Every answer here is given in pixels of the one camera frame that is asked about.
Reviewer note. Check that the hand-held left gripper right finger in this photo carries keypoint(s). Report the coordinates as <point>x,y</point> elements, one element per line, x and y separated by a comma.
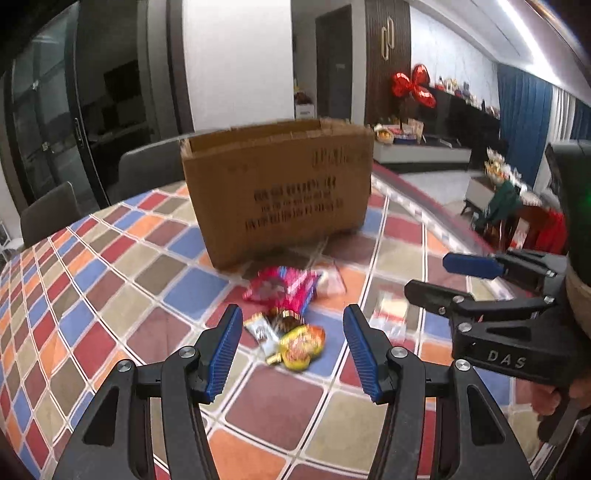
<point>362,355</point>

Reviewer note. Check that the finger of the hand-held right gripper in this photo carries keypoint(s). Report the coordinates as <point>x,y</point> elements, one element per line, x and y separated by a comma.
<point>466,264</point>
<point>429,295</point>

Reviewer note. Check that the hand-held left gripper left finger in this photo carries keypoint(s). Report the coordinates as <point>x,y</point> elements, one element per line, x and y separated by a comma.
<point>224,355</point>

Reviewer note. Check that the small white candy wrapper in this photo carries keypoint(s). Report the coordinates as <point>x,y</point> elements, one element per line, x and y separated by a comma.
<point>261,332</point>

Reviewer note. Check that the white clear snack packet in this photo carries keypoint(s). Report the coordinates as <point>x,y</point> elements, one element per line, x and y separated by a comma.
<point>391,318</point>

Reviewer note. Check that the yellow orange snack packet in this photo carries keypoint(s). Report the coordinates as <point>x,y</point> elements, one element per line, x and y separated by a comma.
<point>300,346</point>

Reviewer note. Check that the dark brown candy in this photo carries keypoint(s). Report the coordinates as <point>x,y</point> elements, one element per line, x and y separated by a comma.
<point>287,319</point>

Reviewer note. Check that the dark red snack packet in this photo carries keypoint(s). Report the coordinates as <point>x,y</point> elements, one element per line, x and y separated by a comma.
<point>261,286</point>

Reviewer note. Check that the clear plastic snack packet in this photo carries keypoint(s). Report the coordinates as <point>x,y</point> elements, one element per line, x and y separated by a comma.
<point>331,282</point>

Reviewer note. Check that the pink striped snack packet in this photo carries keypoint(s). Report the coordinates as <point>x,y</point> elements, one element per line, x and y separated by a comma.
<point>300,288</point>

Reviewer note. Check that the brown cardboard box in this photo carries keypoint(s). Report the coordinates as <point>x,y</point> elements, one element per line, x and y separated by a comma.
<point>277,198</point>

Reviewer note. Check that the person's right hand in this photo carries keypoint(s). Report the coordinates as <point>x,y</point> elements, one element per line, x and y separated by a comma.
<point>545,399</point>

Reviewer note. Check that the green garment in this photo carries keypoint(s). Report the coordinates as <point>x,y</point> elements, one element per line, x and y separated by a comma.
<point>501,207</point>

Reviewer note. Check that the wooden chair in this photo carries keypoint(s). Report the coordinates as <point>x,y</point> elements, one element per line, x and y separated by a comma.
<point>531,230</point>

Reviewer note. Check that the red garment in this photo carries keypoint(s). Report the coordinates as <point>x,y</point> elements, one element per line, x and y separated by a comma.
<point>554,233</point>

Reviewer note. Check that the gold white flower ornament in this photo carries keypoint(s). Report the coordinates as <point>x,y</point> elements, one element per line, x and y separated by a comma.
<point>501,166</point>

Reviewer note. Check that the checkered tablecloth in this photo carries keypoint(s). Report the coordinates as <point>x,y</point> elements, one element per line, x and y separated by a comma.
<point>138,286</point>

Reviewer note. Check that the white low cabinet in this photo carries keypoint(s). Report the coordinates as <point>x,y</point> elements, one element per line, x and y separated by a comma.
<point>420,154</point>

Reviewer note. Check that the black sideboard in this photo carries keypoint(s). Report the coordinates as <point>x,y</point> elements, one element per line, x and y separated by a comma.
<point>466,120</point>

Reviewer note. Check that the fruit basket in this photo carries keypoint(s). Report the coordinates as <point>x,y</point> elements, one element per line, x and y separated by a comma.
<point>383,134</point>

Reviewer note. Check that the blue curtain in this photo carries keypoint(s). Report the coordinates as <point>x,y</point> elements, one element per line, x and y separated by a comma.
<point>531,110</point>

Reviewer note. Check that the red bow balloon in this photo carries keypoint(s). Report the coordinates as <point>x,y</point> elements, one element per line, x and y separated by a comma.
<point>413,85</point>

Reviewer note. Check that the grey dining chair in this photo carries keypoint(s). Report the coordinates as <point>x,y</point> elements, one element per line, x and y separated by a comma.
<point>152,166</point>
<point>51,212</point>

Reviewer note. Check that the dark wooden cabinet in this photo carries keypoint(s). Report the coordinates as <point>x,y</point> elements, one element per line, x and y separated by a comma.
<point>388,60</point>

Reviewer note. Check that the sliding glass door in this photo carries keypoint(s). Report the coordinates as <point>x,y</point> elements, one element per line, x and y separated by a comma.
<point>69,115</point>

